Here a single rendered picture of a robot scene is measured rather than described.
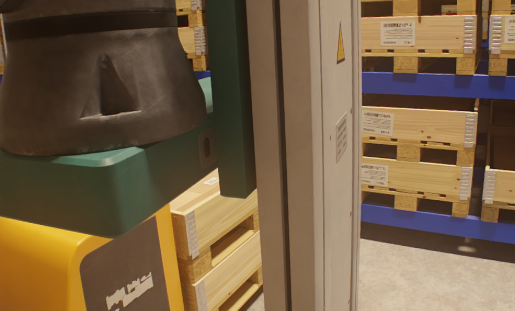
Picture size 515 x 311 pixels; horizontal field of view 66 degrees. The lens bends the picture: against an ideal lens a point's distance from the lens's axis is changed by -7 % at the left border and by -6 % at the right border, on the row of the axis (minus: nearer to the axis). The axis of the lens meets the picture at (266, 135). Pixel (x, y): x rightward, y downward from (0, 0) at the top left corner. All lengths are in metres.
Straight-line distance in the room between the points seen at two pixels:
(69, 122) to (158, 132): 0.07
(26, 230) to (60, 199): 1.30
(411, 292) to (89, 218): 2.40
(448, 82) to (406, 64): 0.27
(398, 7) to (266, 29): 2.33
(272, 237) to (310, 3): 0.23
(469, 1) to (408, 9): 0.35
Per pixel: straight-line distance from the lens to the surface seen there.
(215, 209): 1.95
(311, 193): 0.41
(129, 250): 1.58
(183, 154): 0.38
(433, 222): 2.95
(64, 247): 1.46
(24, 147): 0.35
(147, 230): 1.63
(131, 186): 0.32
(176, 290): 1.93
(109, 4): 0.34
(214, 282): 2.06
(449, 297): 2.63
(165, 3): 0.37
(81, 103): 0.32
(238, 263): 2.21
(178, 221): 1.82
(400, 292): 2.62
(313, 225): 0.43
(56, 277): 1.49
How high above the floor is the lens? 1.49
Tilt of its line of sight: 14 degrees down
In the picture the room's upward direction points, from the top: 3 degrees counter-clockwise
